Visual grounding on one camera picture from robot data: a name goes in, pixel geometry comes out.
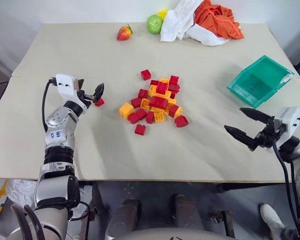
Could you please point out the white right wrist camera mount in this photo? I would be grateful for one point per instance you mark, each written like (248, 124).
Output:
(288, 120)

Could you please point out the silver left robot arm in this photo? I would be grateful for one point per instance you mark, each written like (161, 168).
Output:
(58, 125)

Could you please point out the yellow toy fruit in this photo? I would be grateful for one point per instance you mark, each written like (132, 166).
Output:
(163, 13)

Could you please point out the dark rounded shape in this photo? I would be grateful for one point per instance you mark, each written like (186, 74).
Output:
(187, 215)
(126, 217)

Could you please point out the white shoe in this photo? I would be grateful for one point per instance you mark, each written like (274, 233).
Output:
(272, 220)

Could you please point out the yellow toy block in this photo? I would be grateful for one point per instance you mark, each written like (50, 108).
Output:
(159, 110)
(152, 90)
(166, 95)
(145, 104)
(172, 101)
(179, 111)
(159, 117)
(165, 80)

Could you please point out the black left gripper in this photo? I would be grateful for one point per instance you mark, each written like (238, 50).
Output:
(86, 96)

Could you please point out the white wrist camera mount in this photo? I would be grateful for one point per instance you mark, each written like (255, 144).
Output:
(65, 86)
(288, 120)

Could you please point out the red plastic toy brick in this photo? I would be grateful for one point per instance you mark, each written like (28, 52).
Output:
(158, 102)

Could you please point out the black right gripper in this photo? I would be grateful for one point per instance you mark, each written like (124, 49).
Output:
(267, 135)

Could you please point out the crumpled clear plastic wrap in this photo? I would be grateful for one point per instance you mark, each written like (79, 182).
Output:
(21, 191)

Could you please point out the white crumpled cloth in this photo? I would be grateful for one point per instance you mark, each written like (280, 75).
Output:
(180, 25)

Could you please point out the yellow plastic toy brick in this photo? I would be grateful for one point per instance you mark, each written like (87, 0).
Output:
(126, 110)

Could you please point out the red toy strawberry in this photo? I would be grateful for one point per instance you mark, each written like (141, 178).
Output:
(124, 33)

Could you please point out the green plastic bin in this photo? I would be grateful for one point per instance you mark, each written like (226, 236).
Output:
(260, 82)

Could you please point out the orange crumpled cloth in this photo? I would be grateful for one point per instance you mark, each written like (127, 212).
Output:
(217, 22)

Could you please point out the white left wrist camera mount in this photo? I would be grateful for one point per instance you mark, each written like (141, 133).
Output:
(65, 86)

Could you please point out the green toy apple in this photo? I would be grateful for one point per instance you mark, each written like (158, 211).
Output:
(154, 24)

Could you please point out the rusty metal bracket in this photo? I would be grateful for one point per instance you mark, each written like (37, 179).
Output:
(223, 218)

